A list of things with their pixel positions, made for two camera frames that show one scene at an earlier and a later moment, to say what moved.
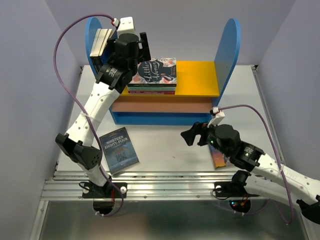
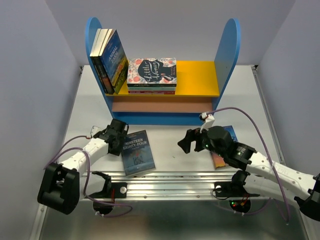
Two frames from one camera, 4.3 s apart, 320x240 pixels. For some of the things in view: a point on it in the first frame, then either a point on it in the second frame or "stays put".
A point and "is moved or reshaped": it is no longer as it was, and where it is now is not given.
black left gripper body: (143, 53) -> (116, 151)
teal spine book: (151, 88) stays put
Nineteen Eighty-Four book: (119, 150) is moved or reshaped
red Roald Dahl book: (151, 92) stays put
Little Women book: (160, 72) stays put
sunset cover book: (218, 159) stays put
